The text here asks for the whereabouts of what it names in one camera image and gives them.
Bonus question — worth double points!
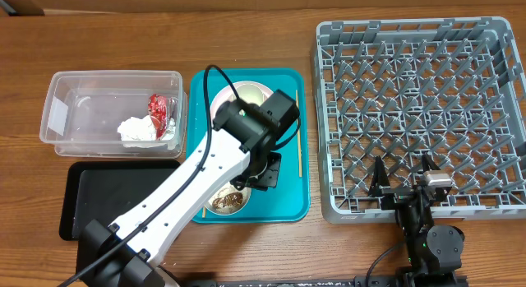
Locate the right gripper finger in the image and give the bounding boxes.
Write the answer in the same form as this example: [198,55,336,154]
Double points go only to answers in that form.
[421,154,439,173]
[369,156,390,192]

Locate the grey bowl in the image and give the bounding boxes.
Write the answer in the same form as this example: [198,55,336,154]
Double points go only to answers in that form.
[205,184,251,215]

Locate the red snack wrapper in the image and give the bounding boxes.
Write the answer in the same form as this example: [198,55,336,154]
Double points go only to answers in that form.
[148,94,169,140]

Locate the white napkin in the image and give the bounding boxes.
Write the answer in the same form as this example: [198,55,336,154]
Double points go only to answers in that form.
[117,115,178,150]

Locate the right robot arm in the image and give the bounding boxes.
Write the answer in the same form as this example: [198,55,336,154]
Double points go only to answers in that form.
[364,155,468,286]

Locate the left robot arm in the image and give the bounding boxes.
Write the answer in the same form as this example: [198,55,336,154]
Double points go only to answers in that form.
[67,90,299,286]

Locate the grey dishwasher rack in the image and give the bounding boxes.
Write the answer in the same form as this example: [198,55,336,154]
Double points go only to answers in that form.
[312,16,525,224]

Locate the teal serving tray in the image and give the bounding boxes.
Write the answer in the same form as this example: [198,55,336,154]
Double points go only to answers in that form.
[186,68,311,224]

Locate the rice and food scraps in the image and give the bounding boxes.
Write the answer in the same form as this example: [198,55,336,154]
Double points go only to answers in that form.
[210,186,247,211]

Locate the right wooden chopstick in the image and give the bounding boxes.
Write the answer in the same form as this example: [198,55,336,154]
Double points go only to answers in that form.
[295,90,302,178]

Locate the cream paper cup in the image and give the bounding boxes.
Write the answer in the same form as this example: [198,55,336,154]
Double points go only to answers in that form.
[237,84,265,106]

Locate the pink plate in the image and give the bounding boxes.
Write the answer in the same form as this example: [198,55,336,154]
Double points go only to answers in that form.
[210,81,273,119]

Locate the black plastic tray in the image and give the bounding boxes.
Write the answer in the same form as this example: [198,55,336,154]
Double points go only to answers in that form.
[58,160,180,241]

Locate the clear plastic bin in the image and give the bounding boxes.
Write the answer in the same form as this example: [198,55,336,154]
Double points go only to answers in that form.
[39,70,187,159]

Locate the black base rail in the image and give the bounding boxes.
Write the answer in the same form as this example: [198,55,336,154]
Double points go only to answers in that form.
[180,275,469,287]

